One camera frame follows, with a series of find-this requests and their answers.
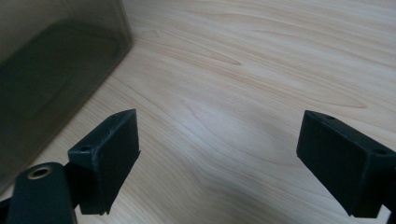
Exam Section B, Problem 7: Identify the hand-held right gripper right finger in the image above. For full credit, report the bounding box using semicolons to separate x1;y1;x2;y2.
295;109;396;218

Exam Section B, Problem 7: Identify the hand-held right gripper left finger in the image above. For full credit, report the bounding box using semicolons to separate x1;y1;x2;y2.
67;108;142;217

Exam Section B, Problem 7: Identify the grey translucent storage box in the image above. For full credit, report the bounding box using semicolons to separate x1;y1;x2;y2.
0;0;134;195

